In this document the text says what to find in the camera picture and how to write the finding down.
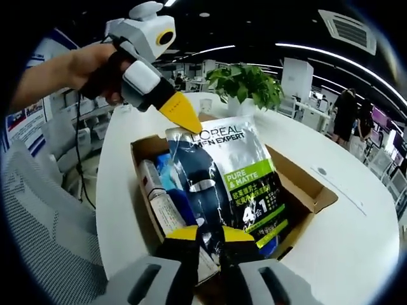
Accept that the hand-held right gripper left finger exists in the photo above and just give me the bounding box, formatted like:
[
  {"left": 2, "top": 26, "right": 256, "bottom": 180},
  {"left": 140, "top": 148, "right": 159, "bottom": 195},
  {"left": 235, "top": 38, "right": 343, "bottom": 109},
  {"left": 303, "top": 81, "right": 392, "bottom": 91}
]
[{"left": 107, "top": 224, "right": 200, "bottom": 305}]

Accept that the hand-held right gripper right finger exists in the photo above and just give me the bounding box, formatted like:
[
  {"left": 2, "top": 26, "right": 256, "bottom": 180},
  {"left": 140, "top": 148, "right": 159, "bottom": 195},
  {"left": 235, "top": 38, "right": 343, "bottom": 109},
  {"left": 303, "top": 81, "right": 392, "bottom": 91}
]
[{"left": 219, "top": 226, "right": 321, "bottom": 305}]

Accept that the white printed carton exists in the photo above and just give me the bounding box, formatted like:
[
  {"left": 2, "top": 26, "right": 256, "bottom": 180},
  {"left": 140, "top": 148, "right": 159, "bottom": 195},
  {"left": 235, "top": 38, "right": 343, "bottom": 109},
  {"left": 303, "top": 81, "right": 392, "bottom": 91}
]
[{"left": 148, "top": 190, "right": 221, "bottom": 278}]

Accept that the blue white wet wipes pack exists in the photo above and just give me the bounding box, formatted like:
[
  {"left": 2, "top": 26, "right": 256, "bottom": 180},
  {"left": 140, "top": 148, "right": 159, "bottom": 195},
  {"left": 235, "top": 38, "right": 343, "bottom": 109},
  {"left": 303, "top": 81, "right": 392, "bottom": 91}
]
[{"left": 157, "top": 153, "right": 198, "bottom": 227}]

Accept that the silver green soft pouch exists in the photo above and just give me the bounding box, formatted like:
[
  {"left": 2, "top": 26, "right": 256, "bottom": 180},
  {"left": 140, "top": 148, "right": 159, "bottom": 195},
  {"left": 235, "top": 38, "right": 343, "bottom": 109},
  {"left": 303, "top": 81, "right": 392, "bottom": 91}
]
[{"left": 165, "top": 114, "right": 289, "bottom": 266}]

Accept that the brown cardboard shoe box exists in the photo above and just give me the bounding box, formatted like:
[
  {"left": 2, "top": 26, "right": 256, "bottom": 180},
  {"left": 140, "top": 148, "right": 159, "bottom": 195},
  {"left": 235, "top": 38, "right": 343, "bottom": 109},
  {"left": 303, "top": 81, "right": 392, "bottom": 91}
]
[{"left": 130, "top": 114, "right": 339, "bottom": 305}]

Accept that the person's left hand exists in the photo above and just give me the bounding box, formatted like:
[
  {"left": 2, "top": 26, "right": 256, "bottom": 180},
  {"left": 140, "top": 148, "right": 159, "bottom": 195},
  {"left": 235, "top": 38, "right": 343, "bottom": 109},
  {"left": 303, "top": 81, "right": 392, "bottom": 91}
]
[{"left": 68, "top": 43, "right": 131, "bottom": 106}]

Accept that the green potted plant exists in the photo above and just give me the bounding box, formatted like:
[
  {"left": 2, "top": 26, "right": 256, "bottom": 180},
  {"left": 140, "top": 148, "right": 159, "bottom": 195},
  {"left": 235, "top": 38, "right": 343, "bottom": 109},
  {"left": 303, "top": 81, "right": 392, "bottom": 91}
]
[{"left": 205, "top": 62, "right": 284, "bottom": 117}]

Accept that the white table socket strip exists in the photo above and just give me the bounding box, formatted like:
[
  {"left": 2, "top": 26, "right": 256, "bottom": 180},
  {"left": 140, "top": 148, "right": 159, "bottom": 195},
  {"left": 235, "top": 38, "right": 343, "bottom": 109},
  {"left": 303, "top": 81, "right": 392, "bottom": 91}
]
[{"left": 310, "top": 165, "right": 366, "bottom": 217}]

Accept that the white mesh office chair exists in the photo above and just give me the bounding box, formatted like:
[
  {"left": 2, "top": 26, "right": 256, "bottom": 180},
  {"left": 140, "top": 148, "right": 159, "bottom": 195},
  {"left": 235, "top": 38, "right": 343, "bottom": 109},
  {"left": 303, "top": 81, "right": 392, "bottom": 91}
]
[{"left": 0, "top": 139, "right": 109, "bottom": 305}]

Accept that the curved ceiling light strip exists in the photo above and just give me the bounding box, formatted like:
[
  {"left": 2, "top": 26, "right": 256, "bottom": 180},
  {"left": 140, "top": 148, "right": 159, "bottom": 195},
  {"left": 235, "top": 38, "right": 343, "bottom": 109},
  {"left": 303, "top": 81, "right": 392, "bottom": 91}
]
[{"left": 275, "top": 43, "right": 407, "bottom": 105}]

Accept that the ceiling air vent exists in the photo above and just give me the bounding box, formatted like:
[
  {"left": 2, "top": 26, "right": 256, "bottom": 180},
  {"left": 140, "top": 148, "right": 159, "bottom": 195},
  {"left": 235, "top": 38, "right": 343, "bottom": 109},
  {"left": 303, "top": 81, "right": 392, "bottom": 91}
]
[{"left": 317, "top": 9, "right": 378, "bottom": 53}]

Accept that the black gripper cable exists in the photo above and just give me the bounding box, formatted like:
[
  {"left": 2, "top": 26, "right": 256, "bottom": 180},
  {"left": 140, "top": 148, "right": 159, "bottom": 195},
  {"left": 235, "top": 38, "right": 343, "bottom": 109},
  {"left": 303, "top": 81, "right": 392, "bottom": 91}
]
[{"left": 74, "top": 90, "right": 97, "bottom": 210}]

